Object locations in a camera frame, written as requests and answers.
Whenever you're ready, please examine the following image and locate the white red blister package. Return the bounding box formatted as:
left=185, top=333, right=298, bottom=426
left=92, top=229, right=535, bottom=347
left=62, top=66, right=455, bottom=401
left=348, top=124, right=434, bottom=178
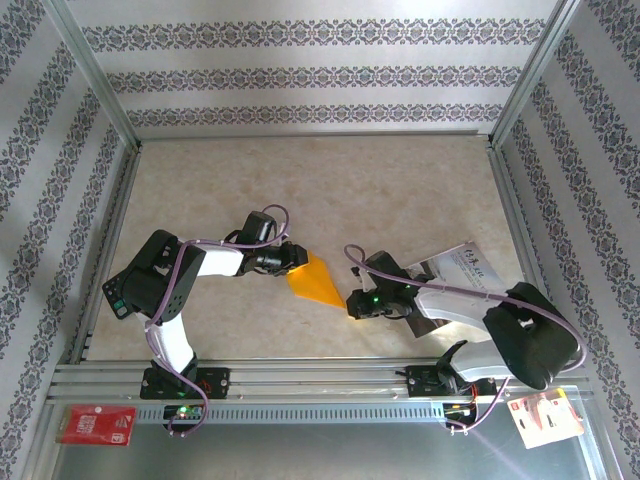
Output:
left=507, top=389, right=585, bottom=450

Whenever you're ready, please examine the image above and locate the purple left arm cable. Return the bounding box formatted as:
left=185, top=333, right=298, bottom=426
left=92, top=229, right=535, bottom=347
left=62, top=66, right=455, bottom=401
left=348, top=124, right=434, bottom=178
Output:
left=144, top=203, right=291, bottom=439

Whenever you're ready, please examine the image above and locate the wide aluminium mounting rail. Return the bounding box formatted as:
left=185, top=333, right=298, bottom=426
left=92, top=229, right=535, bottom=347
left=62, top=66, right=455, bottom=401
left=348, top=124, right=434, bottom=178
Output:
left=47, top=357, right=594, bottom=404

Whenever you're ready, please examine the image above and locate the aluminium frame post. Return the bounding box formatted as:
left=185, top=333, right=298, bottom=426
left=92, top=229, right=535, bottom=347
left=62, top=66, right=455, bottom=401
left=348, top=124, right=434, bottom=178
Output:
left=487, top=0, right=586, bottom=146
left=42, top=0, right=144, bottom=151

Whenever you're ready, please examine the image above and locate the aluminium side rail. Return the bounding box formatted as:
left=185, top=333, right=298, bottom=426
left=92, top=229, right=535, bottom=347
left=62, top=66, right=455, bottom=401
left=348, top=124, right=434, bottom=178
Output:
left=487, top=144, right=569, bottom=359
left=69, top=144, right=142, bottom=362

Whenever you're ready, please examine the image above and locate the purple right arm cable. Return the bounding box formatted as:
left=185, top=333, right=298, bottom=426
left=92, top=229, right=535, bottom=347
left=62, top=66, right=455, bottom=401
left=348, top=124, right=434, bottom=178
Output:
left=343, top=243, right=587, bottom=434

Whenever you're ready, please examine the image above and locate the photo cover book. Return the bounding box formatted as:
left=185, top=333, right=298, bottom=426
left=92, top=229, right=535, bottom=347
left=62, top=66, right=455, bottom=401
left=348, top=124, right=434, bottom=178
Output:
left=399, top=242, right=507, bottom=339

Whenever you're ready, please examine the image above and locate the red card package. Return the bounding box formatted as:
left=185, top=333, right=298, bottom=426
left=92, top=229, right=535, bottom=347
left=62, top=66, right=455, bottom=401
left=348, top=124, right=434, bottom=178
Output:
left=55, top=404, right=137, bottom=446

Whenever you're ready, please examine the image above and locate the grey slotted cable duct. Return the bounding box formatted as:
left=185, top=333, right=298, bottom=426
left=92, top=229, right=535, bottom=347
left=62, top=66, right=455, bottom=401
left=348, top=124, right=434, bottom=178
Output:
left=134, top=402, right=449, bottom=425

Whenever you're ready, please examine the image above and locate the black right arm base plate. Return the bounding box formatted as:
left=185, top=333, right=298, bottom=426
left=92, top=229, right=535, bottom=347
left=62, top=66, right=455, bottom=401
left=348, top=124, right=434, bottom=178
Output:
left=405, top=365, right=499, bottom=399

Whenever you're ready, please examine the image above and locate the black calculator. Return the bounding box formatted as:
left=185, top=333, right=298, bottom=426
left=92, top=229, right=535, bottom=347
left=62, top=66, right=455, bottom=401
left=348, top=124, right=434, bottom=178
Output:
left=102, top=272, right=132, bottom=320

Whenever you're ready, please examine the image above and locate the small circuit board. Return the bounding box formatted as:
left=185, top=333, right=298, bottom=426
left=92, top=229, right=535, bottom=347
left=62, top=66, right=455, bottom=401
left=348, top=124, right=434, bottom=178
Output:
left=443, top=401, right=479, bottom=421
left=163, top=403, right=205, bottom=424

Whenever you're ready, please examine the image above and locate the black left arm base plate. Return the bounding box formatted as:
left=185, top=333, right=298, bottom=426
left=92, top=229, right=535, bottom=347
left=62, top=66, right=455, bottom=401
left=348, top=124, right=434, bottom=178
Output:
left=139, top=367, right=231, bottom=401

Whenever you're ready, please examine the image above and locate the thin aluminium rail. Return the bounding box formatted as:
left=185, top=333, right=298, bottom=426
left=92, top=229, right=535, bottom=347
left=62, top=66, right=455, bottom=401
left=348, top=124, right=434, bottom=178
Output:
left=137, top=129, right=494, bottom=140

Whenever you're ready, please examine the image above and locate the orange square paper sheet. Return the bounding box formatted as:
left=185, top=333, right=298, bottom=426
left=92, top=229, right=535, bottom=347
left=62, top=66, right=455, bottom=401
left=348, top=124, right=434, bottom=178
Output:
left=286, top=249, right=347, bottom=310

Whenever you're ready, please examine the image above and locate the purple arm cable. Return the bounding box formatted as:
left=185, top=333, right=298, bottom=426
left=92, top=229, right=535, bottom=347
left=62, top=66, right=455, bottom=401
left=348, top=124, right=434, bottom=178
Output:
left=144, top=203, right=291, bottom=439
left=343, top=243, right=587, bottom=434

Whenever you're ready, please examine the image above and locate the steel sheet panel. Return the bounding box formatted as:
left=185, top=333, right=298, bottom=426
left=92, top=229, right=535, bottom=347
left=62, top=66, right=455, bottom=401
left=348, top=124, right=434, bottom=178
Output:
left=49, top=384, right=601, bottom=480

